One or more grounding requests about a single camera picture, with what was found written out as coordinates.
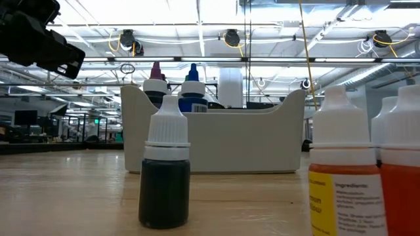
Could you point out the large purple-capped colouring bottle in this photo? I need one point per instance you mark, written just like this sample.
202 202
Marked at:
155 85

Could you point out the large black-capped colouring bottle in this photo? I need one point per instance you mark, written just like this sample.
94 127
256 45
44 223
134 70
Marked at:
166 83

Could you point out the large green-capped colouring bottle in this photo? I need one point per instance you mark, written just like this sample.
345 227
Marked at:
187 78

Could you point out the large blue-capped colouring bottle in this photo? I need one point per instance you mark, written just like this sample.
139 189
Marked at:
193 91

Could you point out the grey plastic bin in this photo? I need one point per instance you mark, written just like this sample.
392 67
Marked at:
223 144

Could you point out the small yellow-labelled orange bottle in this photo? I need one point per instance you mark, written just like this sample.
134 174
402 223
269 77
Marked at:
341 131

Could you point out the small orange dropper bottle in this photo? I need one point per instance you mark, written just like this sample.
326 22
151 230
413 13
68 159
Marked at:
407 183

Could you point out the black monitor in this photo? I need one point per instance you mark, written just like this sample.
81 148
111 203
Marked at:
25 117

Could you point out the long ceiling light bar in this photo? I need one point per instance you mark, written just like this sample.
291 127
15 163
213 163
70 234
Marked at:
210 59

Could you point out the white round column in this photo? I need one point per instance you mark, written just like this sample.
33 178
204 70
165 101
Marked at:
230 86

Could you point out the black aluminium table frame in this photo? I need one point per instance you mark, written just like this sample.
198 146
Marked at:
49 148

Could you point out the silver ventilation duct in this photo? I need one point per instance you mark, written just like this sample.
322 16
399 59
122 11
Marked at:
370 73

